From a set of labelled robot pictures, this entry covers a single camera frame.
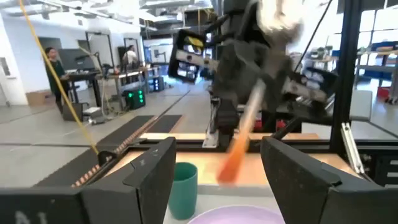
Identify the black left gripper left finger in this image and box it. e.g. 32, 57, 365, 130
0, 138, 177, 224

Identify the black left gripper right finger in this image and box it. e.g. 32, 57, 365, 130
260, 136, 398, 224

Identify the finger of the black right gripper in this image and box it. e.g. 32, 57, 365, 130
264, 67, 295, 111
214, 67, 261, 106

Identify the teal plastic cup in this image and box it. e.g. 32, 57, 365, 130
167, 161, 198, 221

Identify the silver fork orange handle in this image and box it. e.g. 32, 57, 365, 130
216, 77, 267, 185

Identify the lavender round plate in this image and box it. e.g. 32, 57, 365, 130
186, 204, 285, 224

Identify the yellow tag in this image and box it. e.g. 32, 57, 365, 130
185, 35, 205, 52

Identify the black striped-edge floor mat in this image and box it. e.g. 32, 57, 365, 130
146, 114, 183, 134
34, 114, 155, 188

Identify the black box with green lights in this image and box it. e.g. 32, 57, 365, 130
124, 88, 146, 110

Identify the person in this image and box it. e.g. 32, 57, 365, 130
122, 44, 139, 71
44, 46, 71, 114

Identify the black background desk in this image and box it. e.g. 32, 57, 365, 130
60, 70, 103, 108

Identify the brown cardboard box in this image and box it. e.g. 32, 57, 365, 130
25, 89, 52, 106

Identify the yellow hanging cable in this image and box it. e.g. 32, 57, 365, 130
17, 0, 100, 156

